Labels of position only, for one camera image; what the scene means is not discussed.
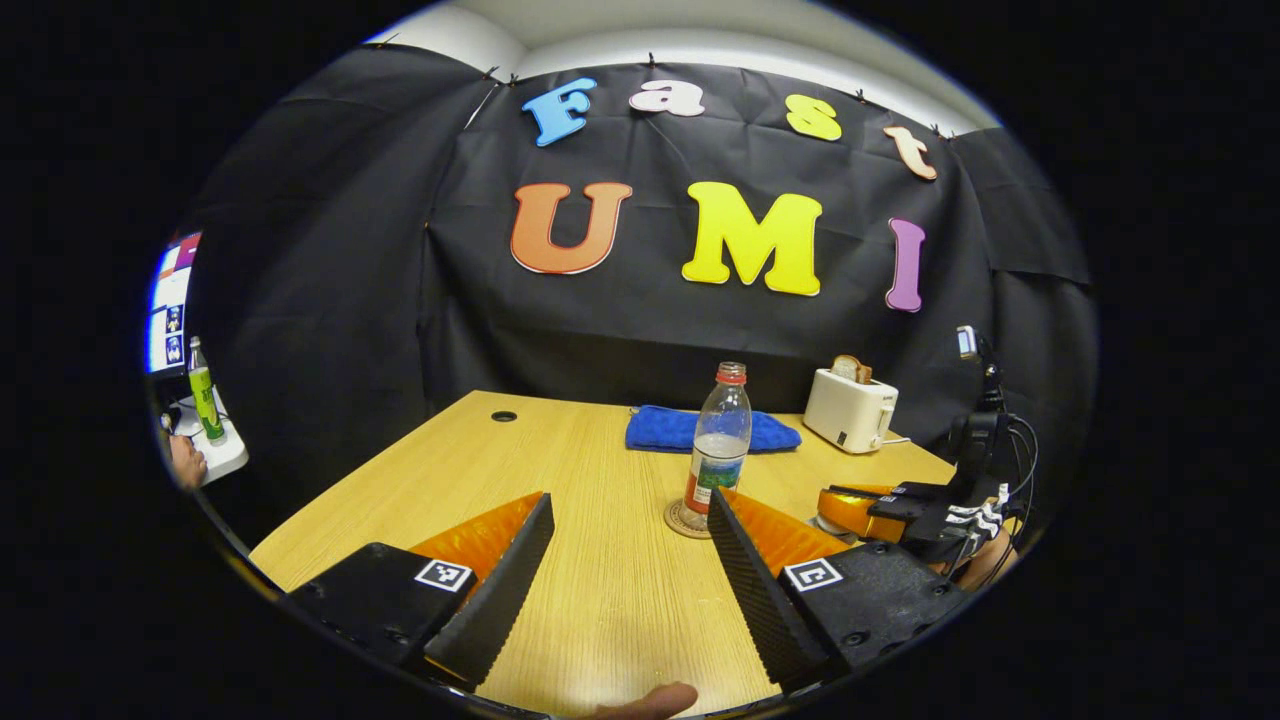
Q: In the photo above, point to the white toaster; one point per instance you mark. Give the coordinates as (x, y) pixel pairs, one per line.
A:
(848, 412)

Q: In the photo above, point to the computer monitor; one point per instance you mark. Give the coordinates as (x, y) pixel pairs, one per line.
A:
(170, 310)

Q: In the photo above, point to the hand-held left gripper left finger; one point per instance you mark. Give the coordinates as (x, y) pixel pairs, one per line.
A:
(500, 600)

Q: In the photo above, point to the white side table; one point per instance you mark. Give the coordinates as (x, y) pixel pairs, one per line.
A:
(225, 460)

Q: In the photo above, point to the blue towel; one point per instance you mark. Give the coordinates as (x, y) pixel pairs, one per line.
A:
(660, 430)

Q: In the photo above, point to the clear plastic water bottle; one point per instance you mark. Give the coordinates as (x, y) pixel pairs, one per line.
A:
(720, 450)

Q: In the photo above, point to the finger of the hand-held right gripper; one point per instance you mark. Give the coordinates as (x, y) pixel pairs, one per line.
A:
(915, 518)
(850, 515)

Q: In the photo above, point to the round brown coaster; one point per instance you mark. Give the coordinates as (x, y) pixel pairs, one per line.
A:
(685, 522)

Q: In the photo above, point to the green bottle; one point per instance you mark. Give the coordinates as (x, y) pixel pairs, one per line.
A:
(206, 400)

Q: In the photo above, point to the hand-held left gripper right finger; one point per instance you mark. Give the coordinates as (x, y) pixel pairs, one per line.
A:
(760, 600)

